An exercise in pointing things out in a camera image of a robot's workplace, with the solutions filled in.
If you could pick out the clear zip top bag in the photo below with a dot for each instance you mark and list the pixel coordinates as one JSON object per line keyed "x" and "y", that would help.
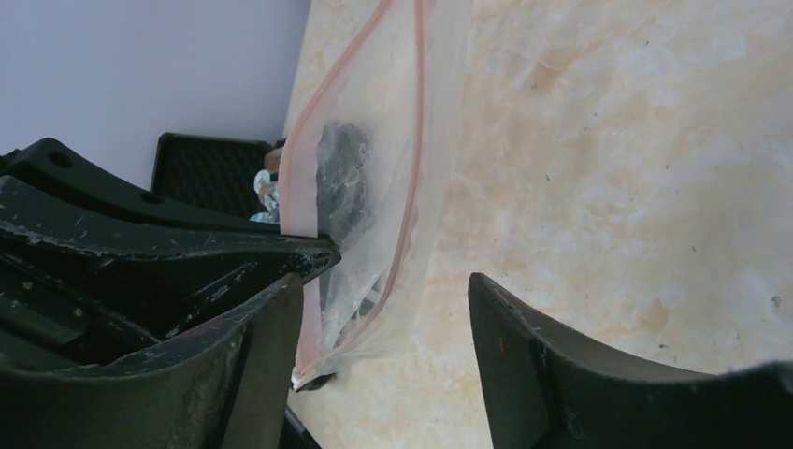
{"x": 365, "y": 165}

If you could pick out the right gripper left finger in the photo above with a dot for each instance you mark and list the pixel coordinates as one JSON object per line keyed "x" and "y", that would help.
{"x": 132, "y": 320}

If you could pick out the black open tool case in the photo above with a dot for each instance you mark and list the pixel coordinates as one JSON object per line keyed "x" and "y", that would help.
{"x": 211, "y": 173}

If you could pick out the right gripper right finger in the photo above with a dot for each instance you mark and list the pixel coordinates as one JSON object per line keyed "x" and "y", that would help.
{"x": 547, "y": 385}

